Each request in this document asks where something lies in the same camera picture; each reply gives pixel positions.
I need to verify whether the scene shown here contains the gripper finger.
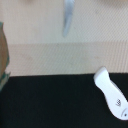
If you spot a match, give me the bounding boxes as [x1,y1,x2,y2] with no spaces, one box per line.
[0,22,10,91]

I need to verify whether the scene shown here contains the beige woven placemat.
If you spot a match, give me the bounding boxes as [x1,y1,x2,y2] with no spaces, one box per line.
[0,0,128,76]

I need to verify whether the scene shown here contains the wooden handled toy knife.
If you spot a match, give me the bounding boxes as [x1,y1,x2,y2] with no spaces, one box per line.
[63,0,75,37]

